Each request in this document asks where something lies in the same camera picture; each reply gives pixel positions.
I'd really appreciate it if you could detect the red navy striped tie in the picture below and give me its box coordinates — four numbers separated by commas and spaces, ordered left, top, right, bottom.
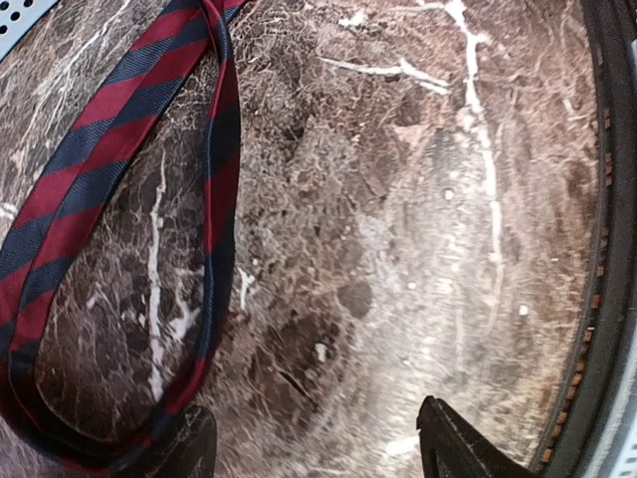
1, 1, 242, 476

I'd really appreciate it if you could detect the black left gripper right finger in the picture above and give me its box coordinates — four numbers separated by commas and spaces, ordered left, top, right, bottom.
416, 395, 540, 478

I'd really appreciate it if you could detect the black front rail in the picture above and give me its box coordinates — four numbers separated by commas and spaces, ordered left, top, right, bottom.
531, 1, 636, 477

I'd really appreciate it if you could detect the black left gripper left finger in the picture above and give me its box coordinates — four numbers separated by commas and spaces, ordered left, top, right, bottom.
110, 405, 217, 478

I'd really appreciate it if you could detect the light blue plastic basket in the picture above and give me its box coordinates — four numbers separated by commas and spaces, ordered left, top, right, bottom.
0, 0, 58, 61

